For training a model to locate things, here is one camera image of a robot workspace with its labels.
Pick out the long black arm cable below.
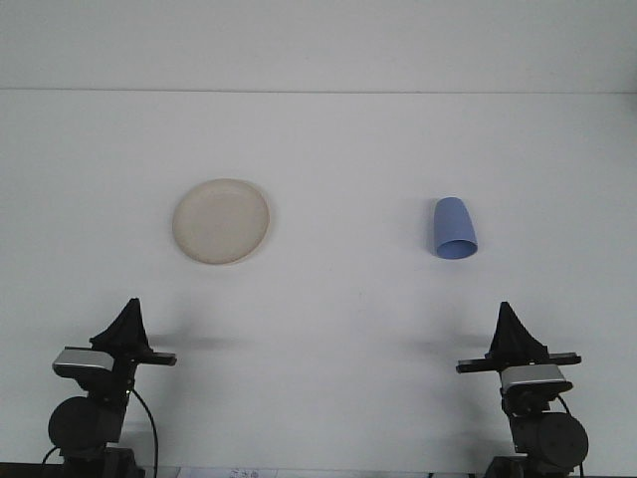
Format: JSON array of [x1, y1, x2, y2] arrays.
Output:
[[126, 387, 160, 478]]

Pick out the pale round plate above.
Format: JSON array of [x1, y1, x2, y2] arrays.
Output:
[[171, 177, 273, 267]]

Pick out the pale blue cup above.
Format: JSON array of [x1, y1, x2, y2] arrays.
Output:
[[431, 195, 481, 261]]

